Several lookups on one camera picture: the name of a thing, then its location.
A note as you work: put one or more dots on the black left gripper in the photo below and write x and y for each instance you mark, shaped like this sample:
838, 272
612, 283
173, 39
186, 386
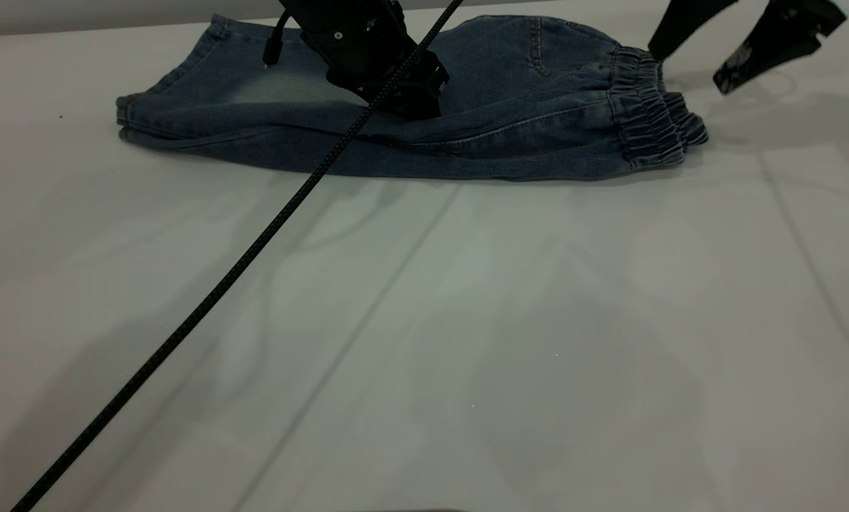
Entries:
353, 35

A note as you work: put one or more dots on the blue denim printed pants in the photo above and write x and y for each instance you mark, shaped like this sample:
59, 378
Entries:
538, 114

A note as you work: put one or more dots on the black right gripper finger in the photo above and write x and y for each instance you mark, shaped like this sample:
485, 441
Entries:
780, 46
687, 21

